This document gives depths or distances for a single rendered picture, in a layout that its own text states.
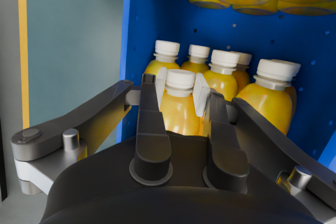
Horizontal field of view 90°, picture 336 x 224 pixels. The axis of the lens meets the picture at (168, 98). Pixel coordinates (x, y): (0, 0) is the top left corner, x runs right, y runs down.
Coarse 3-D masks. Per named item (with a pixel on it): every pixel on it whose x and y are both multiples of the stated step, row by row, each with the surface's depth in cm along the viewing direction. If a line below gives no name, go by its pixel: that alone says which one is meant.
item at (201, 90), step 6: (198, 72) 22; (198, 78) 19; (204, 78) 19; (198, 84) 18; (204, 84) 16; (198, 90) 17; (204, 90) 15; (198, 96) 17; (204, 96) 16; (198, 102) 16; (204, 102) 16; (198, 108) 16; (204, 108) 16; (198, 114) 16
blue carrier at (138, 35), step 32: (128, 0) 20; (160, 0) 28; (128, 32) 21; (160, 32) 30; (192, 32) 34; (224, 32) 34; (256, 32) 32; (288, 32) 28; (320, 32) 24; (128, 64) 24; (256, 64) 33; (320, 64) 24; (320, 96) 23; (128, 128) 30; (320, 128) 22; (320, 160) 13
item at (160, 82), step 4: (164, 68) 21; (160, 72) 18; (164, 72) 19; (160, 76) 17; (164, 76) 17; (156, 80) 15; (160, 80) 15; (164, 80) 19; (156, 84) 15; (160, 84) 15; (164, 84) 22; (156, 88) 16; (160, 88) 16; (156, 92) 16; (160, 92) 16; (160, 96) 16; (160, 100) 16
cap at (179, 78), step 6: (168, 72) 21; (174, 72) 21; (180, 72) 22; (186, 72) 22; (192, 72) 22; (168, 78) 21; (174, 78) 21; (180, 78) 21; (186, 78) 21; (192, 78) 21; (168, 84) 22; (174, 84) 21; (180, 84) 21; (186, 84) 21; (192, 84) 22
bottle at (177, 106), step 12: (168, 96) 22; (180, 96) 22; (192, 96) 23; (168, 108) 21; (180, 108) 21; (192, 108) 22; (168, 120) 21; (180, 120) 21; (192, 120) 22; (180, 132) 21; (192, 132) 22
